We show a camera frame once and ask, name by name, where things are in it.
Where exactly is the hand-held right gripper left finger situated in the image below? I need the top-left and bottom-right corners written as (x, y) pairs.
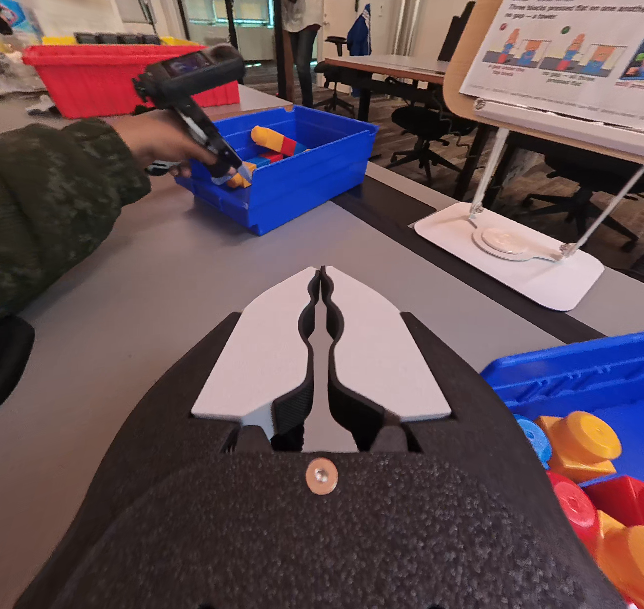
top-left (191, 266), bottom-right (322, 441)

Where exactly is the pile of mega blocks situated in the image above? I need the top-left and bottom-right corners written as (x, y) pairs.
top-left (513, 410), bottom-right (644, 609)

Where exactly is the person's left hand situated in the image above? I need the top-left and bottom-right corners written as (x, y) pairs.
top-left (107, 112), bottom-right (222, 179)

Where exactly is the yellow plastic bin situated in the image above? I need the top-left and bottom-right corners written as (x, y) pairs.
top-left (43, 35), bottom-right (202, 48)

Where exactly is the blue plastic bin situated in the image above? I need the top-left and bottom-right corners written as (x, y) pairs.
top-left (175, 105), bottom-right (379, 237)
top-left (480, 332), bottom-right (644, 479)

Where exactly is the row of black cases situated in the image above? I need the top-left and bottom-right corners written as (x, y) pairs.
top-left (74, 32), bottom-right (162, 45)

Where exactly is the printed instruction sheet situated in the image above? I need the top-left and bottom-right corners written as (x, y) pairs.
top-left (459, 0), bottom-right (644, 132)

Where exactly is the person's left forearm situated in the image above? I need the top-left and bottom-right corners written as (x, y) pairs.
top-left (0, 117), bottom-right (153, 320)

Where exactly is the black office chair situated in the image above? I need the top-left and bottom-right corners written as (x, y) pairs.
top-left (390, 101), bottom-right (479, 187)
top-left (523, 158), bottom-right (640, 252)
top-left (314, 35), bottom-right (364, 116)

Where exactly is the red plastic bin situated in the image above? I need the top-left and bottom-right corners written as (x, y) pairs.
top-left (22, 44), bottom-right (241, 119)

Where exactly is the blue jacket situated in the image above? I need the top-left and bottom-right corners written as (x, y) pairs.
top-left (347, 4), bottom-right (372, 57)

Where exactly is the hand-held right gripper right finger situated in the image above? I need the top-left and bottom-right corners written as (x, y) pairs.
top-left (321, 266), bottom-right (452, 452)

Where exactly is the black mesh armrest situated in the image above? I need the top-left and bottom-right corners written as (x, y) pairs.
top-left (0, 314), bottom-right (36, 406)

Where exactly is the wooden office table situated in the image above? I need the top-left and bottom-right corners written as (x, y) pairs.
top-left (324, 54), bottom-right (451, 121)

